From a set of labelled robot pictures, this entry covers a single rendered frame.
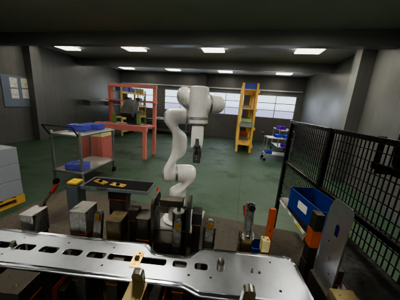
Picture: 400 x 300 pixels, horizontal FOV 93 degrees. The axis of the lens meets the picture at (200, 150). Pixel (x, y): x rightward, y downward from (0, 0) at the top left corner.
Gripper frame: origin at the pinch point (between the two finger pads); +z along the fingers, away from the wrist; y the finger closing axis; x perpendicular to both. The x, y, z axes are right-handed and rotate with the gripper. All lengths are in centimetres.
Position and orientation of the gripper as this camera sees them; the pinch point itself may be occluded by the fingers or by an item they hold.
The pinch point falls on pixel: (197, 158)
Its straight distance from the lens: 87.3
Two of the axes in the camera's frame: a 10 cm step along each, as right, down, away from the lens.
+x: 10.0, 0.4, -0.4
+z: -0.4, 9.8, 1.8
